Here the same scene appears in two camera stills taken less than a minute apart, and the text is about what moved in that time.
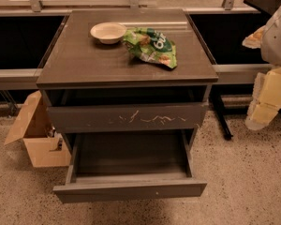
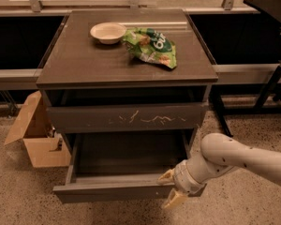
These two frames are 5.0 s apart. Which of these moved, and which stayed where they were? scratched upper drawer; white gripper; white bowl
Moved: white gripper
Stayed: scratched upper drawer; white bowl
